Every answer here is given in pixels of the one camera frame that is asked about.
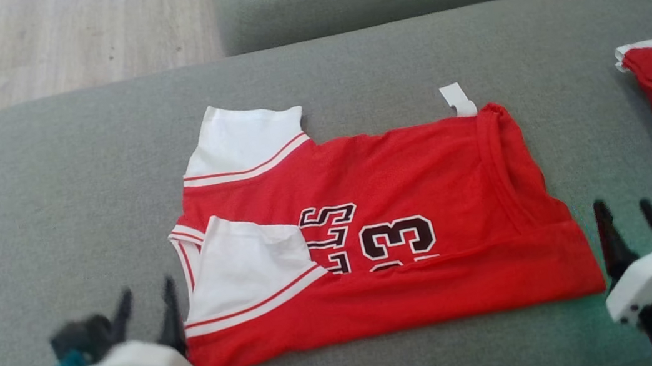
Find red basketball jersey white sleeves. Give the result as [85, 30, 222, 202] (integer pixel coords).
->
[152, 57, 613, 366]

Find grey fabric sofa seat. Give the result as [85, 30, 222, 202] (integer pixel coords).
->
[0, 0, 652, 366]

